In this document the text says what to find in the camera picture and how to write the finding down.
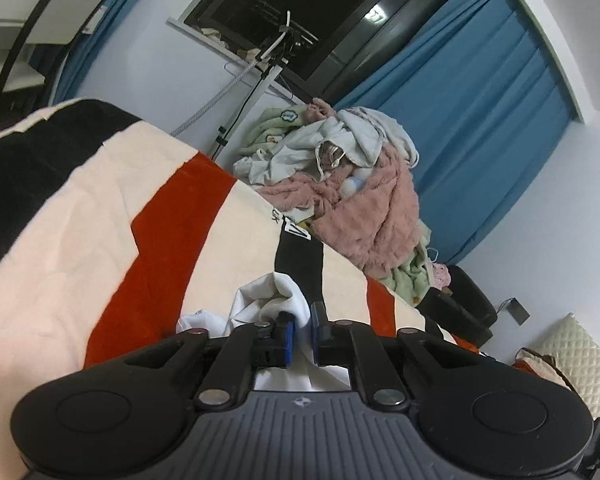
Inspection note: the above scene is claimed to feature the black armchair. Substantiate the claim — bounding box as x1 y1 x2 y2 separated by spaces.
414 264 499 352

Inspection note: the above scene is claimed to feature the cream quilted pillow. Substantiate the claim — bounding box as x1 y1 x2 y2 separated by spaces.
531 312 600 422

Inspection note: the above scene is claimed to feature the white t-shirt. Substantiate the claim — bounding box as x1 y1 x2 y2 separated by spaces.
175 272 353 393

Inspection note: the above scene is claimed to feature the white garment steamer stand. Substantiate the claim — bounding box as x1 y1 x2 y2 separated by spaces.
169 7 322 162

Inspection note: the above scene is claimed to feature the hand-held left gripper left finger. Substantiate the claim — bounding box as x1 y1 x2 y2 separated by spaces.
122 310 297 408

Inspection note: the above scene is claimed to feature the light green fleece garment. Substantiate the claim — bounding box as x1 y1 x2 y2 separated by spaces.
377 225 444 309

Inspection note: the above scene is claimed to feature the striped cream red pillow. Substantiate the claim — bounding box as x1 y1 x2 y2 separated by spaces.
511 346 577 392

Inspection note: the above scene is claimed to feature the white and blue plush toy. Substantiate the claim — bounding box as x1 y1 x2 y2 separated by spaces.
342 172 369 197

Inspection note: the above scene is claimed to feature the black wall socket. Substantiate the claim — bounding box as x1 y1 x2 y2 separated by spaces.
500 297 532 327

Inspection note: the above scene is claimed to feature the dark window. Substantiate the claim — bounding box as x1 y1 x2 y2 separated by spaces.
181 0 477 92

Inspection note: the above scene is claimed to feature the small pink garment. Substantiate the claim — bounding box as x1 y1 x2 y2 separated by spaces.
430 261 454 292

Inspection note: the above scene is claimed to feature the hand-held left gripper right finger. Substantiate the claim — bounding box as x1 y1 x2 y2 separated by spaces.
310 301 482 411

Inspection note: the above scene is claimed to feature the red black cream striped blanket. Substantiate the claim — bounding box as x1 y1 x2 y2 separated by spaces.
0 97 481 480

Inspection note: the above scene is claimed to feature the grey white hoodie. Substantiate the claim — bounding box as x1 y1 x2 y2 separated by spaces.
232 106 421 187

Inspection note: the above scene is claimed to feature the pile of mixed clothes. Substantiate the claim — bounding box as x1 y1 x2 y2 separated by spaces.
252 100 422 279

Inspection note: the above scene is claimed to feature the light green printed blanket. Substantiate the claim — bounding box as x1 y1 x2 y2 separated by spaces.
239 104 307 162

